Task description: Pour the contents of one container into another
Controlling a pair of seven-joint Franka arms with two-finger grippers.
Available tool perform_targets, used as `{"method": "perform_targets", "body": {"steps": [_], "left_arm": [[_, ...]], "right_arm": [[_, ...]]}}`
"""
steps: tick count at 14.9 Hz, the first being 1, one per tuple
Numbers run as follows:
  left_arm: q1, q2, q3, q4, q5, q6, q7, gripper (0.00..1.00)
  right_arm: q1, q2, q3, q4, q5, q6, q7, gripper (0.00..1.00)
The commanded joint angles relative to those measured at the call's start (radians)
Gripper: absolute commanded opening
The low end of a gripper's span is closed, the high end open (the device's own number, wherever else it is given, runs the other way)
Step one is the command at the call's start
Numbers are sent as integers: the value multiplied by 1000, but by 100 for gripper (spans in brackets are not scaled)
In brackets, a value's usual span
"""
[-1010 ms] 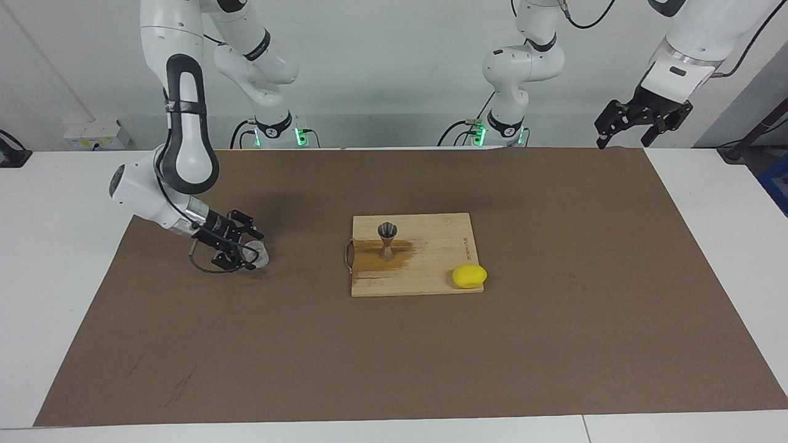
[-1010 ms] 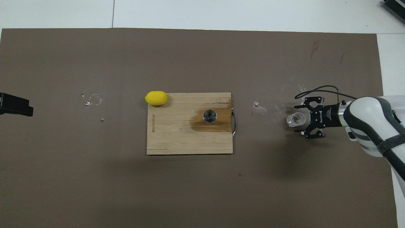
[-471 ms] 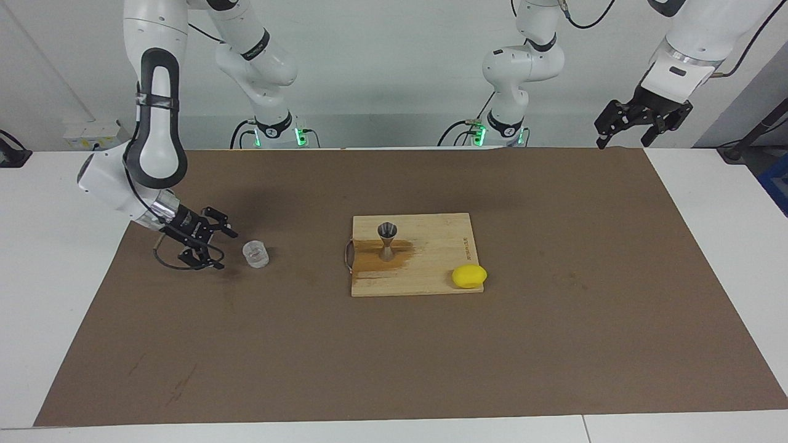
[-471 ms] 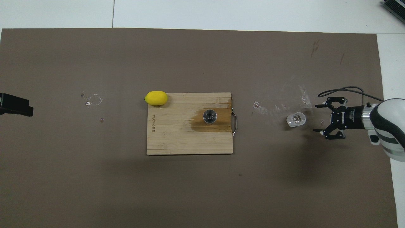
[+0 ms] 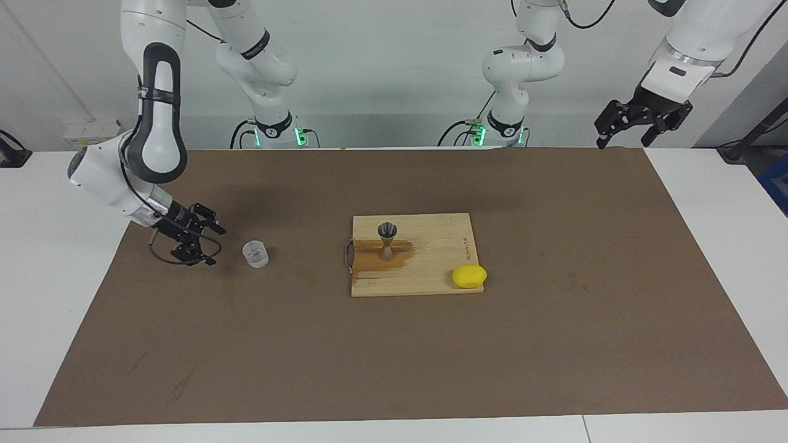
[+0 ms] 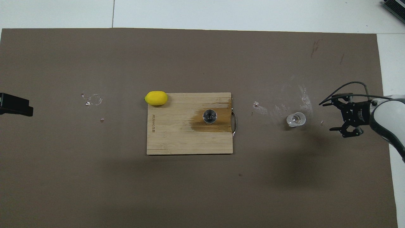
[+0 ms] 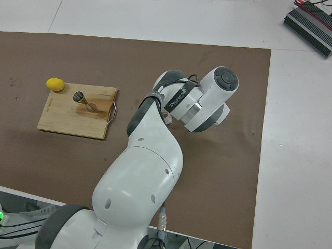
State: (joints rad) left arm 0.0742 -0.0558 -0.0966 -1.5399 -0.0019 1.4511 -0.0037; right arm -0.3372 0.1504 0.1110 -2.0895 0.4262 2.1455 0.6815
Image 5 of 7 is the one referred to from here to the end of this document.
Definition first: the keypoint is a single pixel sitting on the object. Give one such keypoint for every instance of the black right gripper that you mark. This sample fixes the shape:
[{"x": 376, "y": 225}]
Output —
[{"x": 178, "y": 223}]

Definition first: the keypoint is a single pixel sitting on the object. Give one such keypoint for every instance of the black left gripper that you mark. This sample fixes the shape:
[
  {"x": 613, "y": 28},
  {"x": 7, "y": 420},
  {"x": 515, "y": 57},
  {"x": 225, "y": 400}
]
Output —
[{"x": 655, "y": 103}]

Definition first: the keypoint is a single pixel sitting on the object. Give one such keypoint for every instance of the small clear glass cup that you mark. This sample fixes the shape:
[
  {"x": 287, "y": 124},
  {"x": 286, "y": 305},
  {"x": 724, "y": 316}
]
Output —
[{"x": 256, "y": 253}]

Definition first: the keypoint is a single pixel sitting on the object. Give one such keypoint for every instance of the metal double jigger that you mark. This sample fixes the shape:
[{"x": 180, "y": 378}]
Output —
[{"x": 387, "y": 243}]

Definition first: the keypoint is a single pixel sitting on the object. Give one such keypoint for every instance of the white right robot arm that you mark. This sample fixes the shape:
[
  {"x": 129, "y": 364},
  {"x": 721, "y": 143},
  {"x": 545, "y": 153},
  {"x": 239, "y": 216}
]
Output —
[{"x": 160, "y": 123}]

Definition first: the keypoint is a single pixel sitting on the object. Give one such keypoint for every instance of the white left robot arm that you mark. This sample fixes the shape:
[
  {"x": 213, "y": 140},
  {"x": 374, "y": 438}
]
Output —
[{"x": 523, "y": 67}]

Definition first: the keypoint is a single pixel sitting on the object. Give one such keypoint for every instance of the black stand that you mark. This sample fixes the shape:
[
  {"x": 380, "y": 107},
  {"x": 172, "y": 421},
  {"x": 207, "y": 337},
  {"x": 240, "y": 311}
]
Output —
[{"x": 748, "y": 138}]

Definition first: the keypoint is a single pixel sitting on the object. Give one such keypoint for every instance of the blue box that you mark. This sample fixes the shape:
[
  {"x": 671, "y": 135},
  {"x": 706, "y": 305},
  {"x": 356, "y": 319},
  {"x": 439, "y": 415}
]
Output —
[{"x": 777, "y": 184}]

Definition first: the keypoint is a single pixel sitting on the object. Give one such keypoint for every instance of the brown table mat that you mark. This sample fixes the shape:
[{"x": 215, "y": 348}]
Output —
[{"x": 394, "y": 357}]

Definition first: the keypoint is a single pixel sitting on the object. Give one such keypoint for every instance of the yellow lemon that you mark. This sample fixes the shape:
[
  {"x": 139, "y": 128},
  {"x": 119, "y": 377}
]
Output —
[{"x": 469, "y": 276}]

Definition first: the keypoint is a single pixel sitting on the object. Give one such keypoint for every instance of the wooden cutting board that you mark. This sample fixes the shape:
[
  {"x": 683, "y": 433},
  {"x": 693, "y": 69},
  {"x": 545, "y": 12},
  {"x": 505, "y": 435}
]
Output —
[{"x": 437, "y": 252}]

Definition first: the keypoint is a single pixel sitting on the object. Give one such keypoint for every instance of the black clamp mount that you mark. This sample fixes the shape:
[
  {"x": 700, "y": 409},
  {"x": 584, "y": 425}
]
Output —
[{"x": 13, "y": 157}]

